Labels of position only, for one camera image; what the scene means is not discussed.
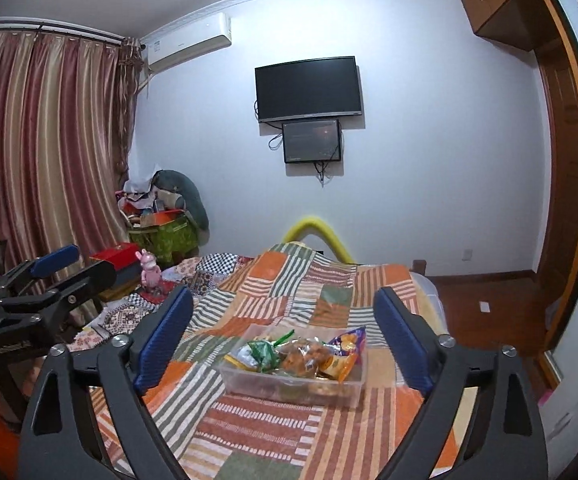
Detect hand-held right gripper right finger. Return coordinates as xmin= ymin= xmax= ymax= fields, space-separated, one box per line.
xmin=373 ymin=286 xmax=550 ymax=480

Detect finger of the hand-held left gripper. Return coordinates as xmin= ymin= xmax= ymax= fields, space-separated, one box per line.
xmin=0 ymin=244 xmax=82 ymax=302
xmin=0 ymin=260 xmax=118 ymax=323

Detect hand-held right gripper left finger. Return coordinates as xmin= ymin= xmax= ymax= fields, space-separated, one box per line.
xmin=16 ymin=284 xmax=195 ymax=480

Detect blue cracker packet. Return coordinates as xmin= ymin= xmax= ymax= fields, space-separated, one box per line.
xmin=328 ymin=326 xmax=368 ymax=357

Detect green yellow snack packet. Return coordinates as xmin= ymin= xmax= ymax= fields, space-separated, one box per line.
xmin=224 ymin=330 xmax=296 ymax=374

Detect orange bread packet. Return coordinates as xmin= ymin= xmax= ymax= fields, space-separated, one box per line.
xmin=276 ymin=340 xmax=335 ymax=376

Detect clear plastic container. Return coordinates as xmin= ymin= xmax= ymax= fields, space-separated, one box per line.
xmin=217 ymin=324 xmax=370 ymax=409

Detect red box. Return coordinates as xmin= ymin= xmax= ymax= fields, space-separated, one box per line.
xmin=89 ymin=241 xmax=145 ymax=301

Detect white plastic storage bin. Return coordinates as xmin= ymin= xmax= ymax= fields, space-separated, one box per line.
xmin=411 ymin=259 xmax=450 ymax=341

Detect pink toy figure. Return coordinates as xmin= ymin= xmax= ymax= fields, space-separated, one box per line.
xmin=136 ymin=248 xmax=162 ymax=291

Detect green bag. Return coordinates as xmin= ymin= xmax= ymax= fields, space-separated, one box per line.
xmin=128 ymin=212 xmax=202 ymax=266

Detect orange cardboard box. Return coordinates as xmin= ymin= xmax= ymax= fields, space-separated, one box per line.
xmin=139 ymin=210 xmax=182 ymax=228

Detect striped curtain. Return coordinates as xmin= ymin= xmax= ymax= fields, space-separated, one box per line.
xmin=0 ymin=30 xmax=142 ymax=321

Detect yellow foam tube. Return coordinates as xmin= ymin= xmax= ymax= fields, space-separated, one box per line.
xmin=281 ymin=216 xmax=357 ymax=265

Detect patchwork striped blanket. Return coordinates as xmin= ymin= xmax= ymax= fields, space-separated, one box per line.
xmin=71 ymin=242 xmax=465 ymax=480

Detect small black monitor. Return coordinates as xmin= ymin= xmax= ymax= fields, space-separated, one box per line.
xmin=282 ymin=119 xmax=343 ymax=164

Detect wooden door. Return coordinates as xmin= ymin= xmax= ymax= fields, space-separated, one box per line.
xmin=534 ymin=0 xmax=578 ymax=356

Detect white air conditioner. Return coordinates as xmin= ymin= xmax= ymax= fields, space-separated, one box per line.
xmin=140 ymin=12 xmax=232 ymax=73

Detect wooden overhead cabinet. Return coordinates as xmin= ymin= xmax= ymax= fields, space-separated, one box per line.
xmin=456 ymin=0 xmax=565 ymax=52

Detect black cables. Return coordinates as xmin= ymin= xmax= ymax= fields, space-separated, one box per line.
xmin=316 ymin=160 xmax=342 ymax=187

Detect curtain rail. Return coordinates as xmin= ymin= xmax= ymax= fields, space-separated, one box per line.
xmin=0 ymin=17 xmax=126 ymax=45

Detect black wall television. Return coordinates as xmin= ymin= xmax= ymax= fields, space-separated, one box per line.
xmin=254 ymin=56 xmax=363 ymax=124

